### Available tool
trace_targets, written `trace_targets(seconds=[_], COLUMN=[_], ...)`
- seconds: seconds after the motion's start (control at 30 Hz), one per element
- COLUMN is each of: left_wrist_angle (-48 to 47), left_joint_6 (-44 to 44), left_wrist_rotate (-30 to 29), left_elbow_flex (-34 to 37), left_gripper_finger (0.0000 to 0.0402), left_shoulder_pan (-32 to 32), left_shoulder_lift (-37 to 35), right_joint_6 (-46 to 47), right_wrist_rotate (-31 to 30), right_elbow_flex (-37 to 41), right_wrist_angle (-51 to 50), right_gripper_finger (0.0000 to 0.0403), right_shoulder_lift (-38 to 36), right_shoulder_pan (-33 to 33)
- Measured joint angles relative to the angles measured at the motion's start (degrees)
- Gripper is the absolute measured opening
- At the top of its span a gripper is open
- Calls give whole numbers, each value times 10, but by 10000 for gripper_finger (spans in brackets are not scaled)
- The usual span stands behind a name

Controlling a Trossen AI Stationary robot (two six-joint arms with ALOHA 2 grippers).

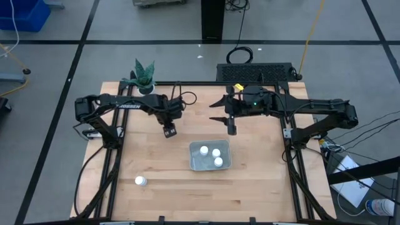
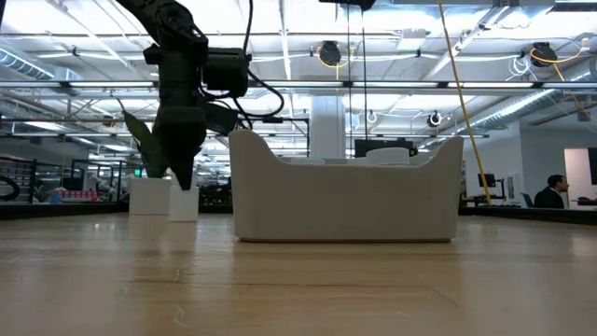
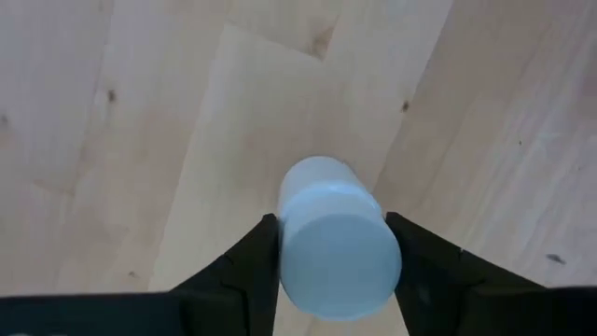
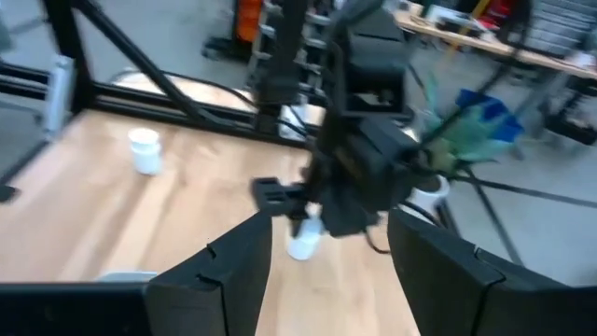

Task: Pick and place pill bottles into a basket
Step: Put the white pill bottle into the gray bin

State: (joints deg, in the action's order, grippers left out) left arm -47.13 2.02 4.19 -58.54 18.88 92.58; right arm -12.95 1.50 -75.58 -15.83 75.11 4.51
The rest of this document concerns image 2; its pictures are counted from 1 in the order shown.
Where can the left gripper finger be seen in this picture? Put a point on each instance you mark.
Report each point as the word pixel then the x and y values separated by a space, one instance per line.
pixel 196 140
pixel 172 135

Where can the pale grey plastic basket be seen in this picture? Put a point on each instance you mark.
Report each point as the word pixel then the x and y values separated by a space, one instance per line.
pixel 345 205

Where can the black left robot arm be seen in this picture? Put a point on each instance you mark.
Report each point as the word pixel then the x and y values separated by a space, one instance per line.
pixel 168 23

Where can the green artificial plant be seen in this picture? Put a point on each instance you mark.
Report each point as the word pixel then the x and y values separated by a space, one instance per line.
pixel 147 140

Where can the white plant pot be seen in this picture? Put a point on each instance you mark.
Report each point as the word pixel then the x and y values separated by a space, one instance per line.
pixel 149 196

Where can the red boxes on shelf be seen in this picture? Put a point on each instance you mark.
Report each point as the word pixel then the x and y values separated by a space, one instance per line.
pixel 77 196

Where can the black background screen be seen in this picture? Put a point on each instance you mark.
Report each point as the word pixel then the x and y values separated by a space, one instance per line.
pixel 368 144

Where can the small black desk monitor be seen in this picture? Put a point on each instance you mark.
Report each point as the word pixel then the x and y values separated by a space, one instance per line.
pixel 487 180

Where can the person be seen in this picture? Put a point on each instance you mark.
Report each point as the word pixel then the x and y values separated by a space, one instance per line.
pixel 548 198

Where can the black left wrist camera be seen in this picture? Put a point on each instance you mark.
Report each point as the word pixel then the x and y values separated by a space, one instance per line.
pixel 227 72

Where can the black background rig frame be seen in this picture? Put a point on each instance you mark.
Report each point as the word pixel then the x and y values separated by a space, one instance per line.
pixel 273 120

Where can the black aluminium table frame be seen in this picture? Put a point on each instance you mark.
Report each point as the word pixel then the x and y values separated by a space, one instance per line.
pixel 513 215

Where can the black wall screen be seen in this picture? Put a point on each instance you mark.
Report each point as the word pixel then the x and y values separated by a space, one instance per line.
pixel 592 165

